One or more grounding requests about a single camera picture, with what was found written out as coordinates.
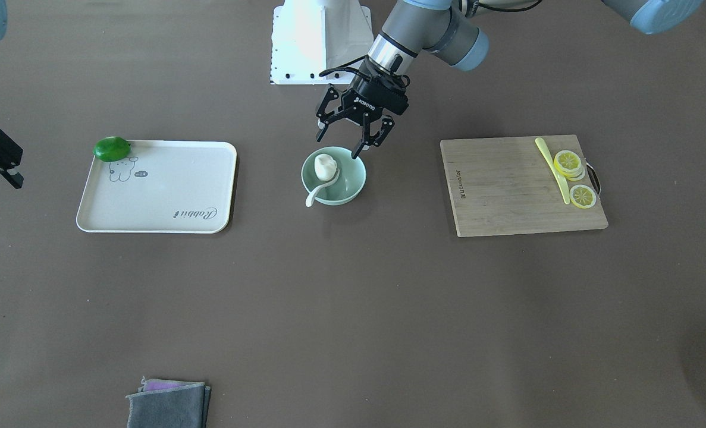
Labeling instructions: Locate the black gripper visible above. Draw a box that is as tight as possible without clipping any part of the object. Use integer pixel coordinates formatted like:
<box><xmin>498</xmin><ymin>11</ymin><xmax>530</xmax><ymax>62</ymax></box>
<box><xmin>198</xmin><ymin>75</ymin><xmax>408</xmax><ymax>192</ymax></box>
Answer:
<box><xmin>316</xmin><ymin>70</ymin><xmax>410</xmax><ymax>159</ymax></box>

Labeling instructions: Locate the mint green bowl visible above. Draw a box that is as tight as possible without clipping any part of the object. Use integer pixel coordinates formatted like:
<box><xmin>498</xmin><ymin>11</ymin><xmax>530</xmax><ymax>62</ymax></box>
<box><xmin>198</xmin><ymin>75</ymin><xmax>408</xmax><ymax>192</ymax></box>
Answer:
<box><xmin>301</xmin><ymin>146</ymin><xmax>367</xmax><ymax>206</ymax></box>

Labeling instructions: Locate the yellow lemon slice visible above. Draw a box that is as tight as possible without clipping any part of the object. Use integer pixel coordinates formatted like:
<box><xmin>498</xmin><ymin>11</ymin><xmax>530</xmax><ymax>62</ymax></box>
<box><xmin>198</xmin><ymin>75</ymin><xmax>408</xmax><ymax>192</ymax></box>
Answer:
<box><xmin>553</xmin><ymin>150</ymin><xmax>586</xmax><ymax>181</ymax></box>
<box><xmin>569</xmin><ymin>184</ymin><xmax>598</xmax><ymax>209</ymax></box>

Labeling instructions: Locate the white steamed bun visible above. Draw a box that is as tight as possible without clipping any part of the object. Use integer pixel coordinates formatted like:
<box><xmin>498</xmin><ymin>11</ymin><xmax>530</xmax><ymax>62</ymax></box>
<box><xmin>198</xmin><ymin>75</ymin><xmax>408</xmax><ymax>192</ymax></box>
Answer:
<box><xmin>313</xmin><ymin>153</ymin><xmax>337</xmax><ymax>182</ymax></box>

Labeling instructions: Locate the white rectangular tray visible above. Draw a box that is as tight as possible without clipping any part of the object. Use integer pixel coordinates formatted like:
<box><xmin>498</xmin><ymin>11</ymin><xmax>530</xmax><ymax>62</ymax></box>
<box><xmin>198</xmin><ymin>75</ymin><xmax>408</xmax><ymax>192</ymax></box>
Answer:
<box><xmin>76</xmin><ymin>140</ymin><xmax>237</xmax><ymax>234</ymax></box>

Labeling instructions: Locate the white ceramic spoon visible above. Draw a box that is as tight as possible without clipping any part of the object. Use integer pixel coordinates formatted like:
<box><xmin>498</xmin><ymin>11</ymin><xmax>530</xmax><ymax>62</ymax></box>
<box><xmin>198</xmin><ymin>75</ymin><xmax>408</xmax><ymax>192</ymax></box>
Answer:
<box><xmin>305</xmin><ymin>169</ymin><xmax>341</xmax><ymax>207</ymax></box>

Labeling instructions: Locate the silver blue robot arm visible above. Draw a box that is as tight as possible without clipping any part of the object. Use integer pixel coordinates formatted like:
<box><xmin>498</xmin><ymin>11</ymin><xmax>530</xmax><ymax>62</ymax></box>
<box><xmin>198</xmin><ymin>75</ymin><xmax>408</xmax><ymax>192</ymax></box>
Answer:
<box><xmin>0</xmin><ymin>1</ymin><xmax>548</xmax><ymax>190</ymax></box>

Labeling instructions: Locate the wooden cutting board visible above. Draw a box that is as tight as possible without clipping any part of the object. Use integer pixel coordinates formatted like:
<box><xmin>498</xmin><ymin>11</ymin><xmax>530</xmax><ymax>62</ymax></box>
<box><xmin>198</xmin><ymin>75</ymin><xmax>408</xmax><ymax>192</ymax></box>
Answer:
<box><xmin>440</xmin><ymin>136</ymin><xmax>608</xmax><ymax>237</ymax></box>

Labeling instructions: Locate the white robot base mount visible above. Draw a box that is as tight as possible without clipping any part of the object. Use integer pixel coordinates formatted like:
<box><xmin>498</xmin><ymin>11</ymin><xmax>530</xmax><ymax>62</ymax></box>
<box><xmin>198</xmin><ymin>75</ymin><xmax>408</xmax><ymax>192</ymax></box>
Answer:
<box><xmin>269</xmin><ymin>1</ymin><xmax>374</xmax><ymax>85</ymax></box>

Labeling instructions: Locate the green lime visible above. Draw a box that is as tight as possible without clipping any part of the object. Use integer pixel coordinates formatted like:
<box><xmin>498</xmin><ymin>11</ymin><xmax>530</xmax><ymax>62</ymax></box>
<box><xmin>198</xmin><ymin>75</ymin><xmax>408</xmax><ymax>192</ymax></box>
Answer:
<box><xmin>92</xmin><ymin>136</ymin><xmax>131</xmax><ymax>163</ymax></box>

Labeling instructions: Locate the yellow plastic knife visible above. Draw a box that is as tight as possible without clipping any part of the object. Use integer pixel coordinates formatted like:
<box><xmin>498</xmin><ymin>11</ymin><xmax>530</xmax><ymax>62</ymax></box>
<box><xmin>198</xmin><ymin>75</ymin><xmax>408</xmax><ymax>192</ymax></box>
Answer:
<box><xmin>535</xmin><ymin>137</ymin><xmax>571</xmax><ymax>205</ymax></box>

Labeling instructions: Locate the grey folded cloth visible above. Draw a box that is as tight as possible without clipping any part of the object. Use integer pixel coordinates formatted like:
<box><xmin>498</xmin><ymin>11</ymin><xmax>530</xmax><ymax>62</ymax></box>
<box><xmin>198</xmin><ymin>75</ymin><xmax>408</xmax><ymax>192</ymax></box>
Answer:
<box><xmin>126</xmin><ymin>377</ymin><xmax>211</xmax><ymax>427</ymax></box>

